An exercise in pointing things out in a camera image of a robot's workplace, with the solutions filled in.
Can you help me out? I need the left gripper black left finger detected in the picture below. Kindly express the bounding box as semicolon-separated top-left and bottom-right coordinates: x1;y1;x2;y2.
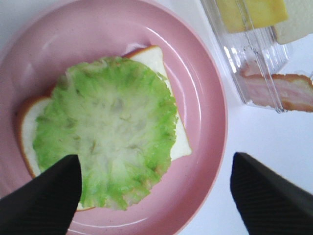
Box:
0;155;82;235

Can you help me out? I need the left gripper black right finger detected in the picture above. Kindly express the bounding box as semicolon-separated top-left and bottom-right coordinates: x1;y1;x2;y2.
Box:
230;152;313;235

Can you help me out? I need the green lettuce leaf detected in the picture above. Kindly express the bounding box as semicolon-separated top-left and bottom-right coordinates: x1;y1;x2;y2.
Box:
32;56;178;211

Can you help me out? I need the brown bacon strip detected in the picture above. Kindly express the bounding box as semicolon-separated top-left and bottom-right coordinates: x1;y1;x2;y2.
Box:
240;68;313;113

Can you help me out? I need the white bread slice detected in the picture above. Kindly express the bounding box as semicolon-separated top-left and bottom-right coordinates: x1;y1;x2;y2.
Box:
17;45;192;212
273;0;313;45

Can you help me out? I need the pink round plate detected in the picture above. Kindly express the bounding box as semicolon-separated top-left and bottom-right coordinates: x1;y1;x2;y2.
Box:
0;0;227;235

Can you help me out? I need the right clear plastic tray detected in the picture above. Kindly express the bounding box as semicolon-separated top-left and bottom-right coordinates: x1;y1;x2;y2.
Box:
201;0;313;114

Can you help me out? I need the yellow cheese slice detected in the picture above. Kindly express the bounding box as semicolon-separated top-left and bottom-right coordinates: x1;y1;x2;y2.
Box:
216;0;288;33

